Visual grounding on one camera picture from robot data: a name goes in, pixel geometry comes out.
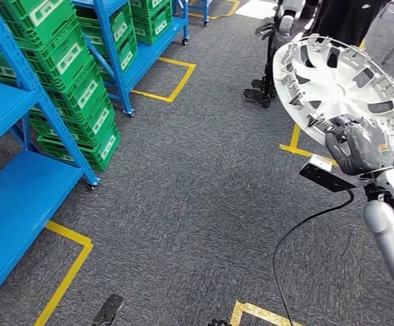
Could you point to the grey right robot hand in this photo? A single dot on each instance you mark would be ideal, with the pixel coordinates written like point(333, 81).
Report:
point(363, 148)

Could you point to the grey wheel hubcap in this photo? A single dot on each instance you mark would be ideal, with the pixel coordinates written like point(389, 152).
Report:
point(339, 90)

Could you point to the blue metal shelf rack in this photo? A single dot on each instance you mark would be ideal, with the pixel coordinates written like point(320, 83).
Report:
point(205, 13)
point(14, 202)
point(146, 54)

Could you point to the person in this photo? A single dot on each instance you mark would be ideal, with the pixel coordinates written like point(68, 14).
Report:
point(346, 18)

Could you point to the standing humanoid robot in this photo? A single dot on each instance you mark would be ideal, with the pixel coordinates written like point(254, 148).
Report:
point(268, 67)

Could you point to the white floor mat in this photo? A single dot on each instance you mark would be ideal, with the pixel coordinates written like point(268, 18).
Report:
point(254, 9)

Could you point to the yellow floor tape line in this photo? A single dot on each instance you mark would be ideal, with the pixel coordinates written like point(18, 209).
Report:
point(149, 96)

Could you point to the yellow floor tape outline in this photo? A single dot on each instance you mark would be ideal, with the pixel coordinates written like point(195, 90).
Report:
point(67, 280)

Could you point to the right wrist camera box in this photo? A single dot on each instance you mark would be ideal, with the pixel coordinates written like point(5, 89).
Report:
point(326, 177)

